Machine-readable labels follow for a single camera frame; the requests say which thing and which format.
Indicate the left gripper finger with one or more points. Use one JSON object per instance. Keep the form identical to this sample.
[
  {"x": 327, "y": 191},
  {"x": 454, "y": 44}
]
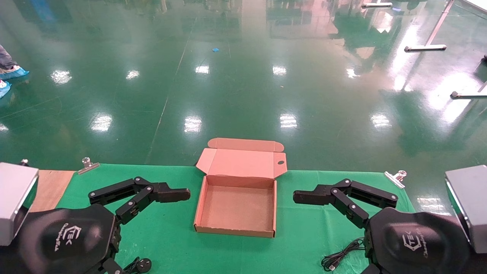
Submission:
[{"x": 171, "y": 194}]

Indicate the brown cardboard mailer box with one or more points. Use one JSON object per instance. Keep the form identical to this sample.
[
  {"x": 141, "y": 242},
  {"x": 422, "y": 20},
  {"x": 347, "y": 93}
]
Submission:
[{"x": 237, "y": 209}]

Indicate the silver binder clamp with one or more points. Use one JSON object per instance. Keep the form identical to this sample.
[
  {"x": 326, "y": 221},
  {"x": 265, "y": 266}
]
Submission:
[
  {"x": 88, "y": 166},
  {"x": 395, "y": 178}
]

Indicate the green table cloth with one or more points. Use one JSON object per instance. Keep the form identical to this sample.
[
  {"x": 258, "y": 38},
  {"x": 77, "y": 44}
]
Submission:
[{"x": 304, "y": 236}]

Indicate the white table foot bar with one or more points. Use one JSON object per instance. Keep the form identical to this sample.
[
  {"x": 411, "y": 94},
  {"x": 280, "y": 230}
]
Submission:
[
  {"x": 376, "y": 4},
  {"x": 468, "y": 94}
]

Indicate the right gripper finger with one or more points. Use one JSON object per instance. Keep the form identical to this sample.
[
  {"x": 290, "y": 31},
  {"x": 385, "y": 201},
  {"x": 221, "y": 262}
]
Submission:
[{"x": 308, "y": 198}]

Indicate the white table top edge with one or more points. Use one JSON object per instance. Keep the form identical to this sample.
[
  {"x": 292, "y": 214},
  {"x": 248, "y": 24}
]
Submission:
[{"x": 477, "y": 4}]

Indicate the white table leg frame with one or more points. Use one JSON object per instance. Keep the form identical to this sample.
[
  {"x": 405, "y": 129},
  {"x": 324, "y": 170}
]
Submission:
[{"x": 426, "y": 47}]

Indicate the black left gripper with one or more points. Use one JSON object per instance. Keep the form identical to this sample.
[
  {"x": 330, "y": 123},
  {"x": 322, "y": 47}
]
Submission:
[{"x": 68, "y": 239}]

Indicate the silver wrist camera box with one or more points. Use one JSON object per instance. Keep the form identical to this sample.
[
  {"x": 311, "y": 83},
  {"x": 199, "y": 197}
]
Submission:
[
  {"x": 470, "y": 205},
  {"x": 15, "y": 201}
]

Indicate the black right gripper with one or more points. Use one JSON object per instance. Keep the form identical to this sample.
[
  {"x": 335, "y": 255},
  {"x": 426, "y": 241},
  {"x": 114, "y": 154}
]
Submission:
[{"x": 418, "y": 243}]

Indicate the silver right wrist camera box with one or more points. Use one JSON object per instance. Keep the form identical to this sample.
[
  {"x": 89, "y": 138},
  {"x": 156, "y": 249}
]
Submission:
[{"x": 470, "y": 205}]

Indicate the blue shoe cover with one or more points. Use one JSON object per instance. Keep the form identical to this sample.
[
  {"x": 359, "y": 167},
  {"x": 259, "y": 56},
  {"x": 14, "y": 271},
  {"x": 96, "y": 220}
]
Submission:
[
  {"x": 15, "y": 72},
  {"x": 3, "y": 88}
]

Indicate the grey trouser leg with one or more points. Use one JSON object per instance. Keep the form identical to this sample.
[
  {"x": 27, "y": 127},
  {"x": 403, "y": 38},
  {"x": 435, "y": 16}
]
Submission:
[{"x": 5, "y": 57}]

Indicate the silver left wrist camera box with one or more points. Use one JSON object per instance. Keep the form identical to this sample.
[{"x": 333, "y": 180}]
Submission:
[{"x": 15, "y": 201}]

